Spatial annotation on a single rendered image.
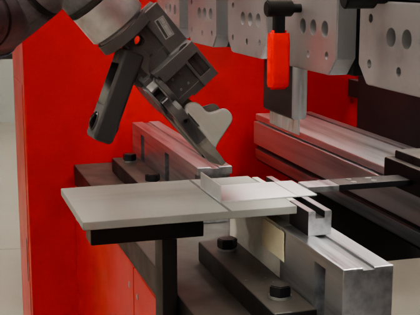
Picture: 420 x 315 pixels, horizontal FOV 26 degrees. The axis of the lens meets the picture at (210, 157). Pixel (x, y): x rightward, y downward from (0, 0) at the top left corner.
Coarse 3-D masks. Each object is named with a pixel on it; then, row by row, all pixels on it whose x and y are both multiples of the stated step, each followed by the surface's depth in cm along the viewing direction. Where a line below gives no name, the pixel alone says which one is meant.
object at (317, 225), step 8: (296, 200) 114; (304, 200) 115; (312, 200) 114; (304, 208) 110; (312, 208) 112; (320, 208) 110; (296, 216) 112; (304, 216) 110; (312, 216) 109; (320, 216) 110; (328, 216) 109; (296, 224) 112; (304, 224) 110; (312, 224) 109; (320, 224) 109; (328, 224) 109; (304, 232) 110; (312, 232) 109; (320, 232) 109; (328, 232) 110
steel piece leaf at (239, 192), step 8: (208, 184) 117; (216, 184) 113; (232, 184) 122; (240, 184) 122; (248, 184) 122; (256, 184) 122; (264, 184) 122; (272, 184) 122; (208, 192) 117; (216, 192) 114; (224, 192) 117; (232, 192) 117; (240, 192) 117; (248, 192) 117; (256, 192) 117; (264, 192) 117; (272, 192) 117; (280, 192) 117; (288, 192) 117; (224, 200) 113; (232, 200) 113; (240, 200) 113; (248, 200) 114
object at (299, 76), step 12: (264, 60) 121; (264, 72) 121; (300, 72) 112; (264, 84) 122; (300, 84) 113; (264, 96) 122; (276, 96) 118; (288, 96) 114; (300, 96) 113; (276, 108) 118; (288, 108) 114; (300, 108) 113; (276, 120) 121; (288, 120) 117
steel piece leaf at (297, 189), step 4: (280, 184) 122; (284, 184) 122; (288, 184) 122; (292, 184) 122; (296, 184) 122; (284, 188) 120; (288, 188) 119; (292, 188) 119; (296, 188) 119; (300, 188) 119; (304, 188) 119; (292, 192) 117; (296, 192) 117; (300, 192) 117; (304, 192) 117; (308, 192) 117; (312, 192) 117; (300, 196) 116; (304, 196) 116
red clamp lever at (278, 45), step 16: (272, 0) 98; (288, 0) 99; (272, 16) 99; (288, 16) 99; (272, 32) 99; (272, 48) 99; (288, 48) 99; (272, 64) 99; (288, 64) 100; (272, 80) 100; (288, 80) 100
